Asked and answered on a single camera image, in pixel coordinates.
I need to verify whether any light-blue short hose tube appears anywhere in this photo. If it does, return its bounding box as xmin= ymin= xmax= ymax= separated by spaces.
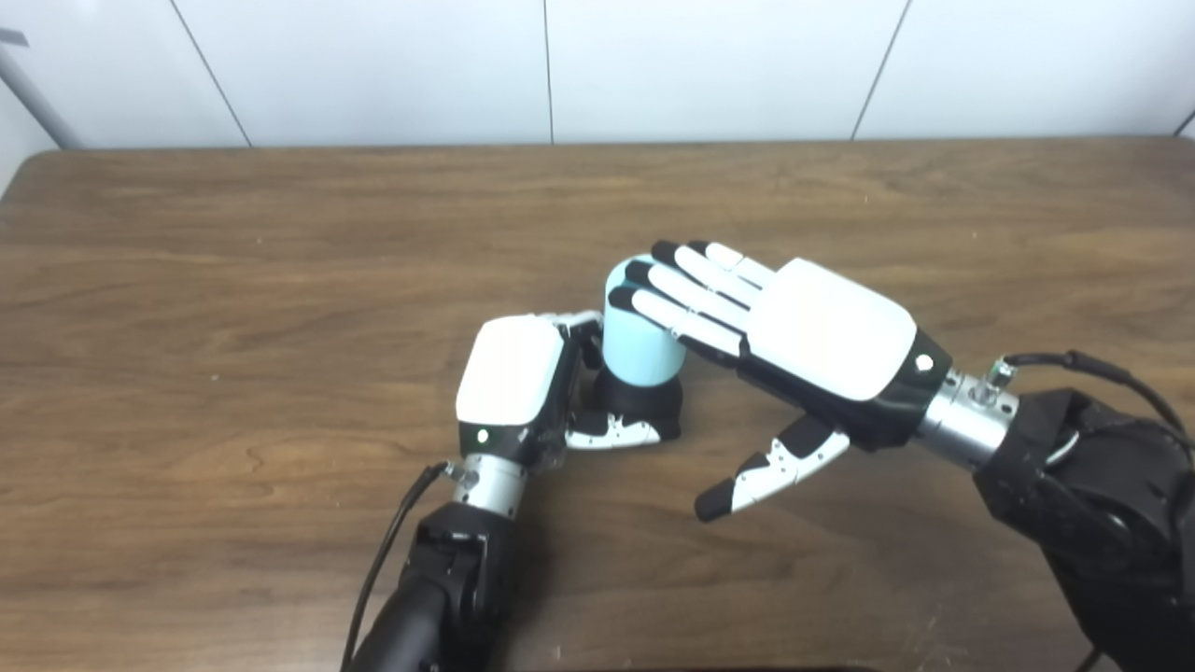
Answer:
xmin=602 ymin=254 xmax=689 ymax=386

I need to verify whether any black flared nozzle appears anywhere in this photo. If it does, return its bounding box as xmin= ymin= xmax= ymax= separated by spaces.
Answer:
xmin=588 ymin=364 xmax=684 ymax=441

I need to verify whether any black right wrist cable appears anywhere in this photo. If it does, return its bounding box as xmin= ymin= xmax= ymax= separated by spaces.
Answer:
xmin=976 ymin=350 xmax=1195 ymax=672

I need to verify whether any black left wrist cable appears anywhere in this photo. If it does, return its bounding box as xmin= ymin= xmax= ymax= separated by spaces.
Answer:
xmin=341 ymin=462 xmax=479 ymax=672

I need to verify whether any gray wall corner post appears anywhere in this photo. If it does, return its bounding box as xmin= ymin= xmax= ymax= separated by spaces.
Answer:
xmin=0 ymin=47 xmax=85 ymax=150

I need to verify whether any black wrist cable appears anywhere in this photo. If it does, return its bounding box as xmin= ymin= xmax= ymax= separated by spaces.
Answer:
xmin=976 ymin=350 xmax=1195 ymax=672
xmin=341 ymin=462 xmax=479 ymax=672

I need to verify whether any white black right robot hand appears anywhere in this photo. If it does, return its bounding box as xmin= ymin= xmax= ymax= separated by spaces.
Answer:
xmin=607 ymin=240 xmax=954 ymax=524

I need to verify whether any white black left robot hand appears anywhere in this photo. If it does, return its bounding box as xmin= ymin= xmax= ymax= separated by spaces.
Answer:
xmin=455 ymin=310 xmax=664 ymax=472

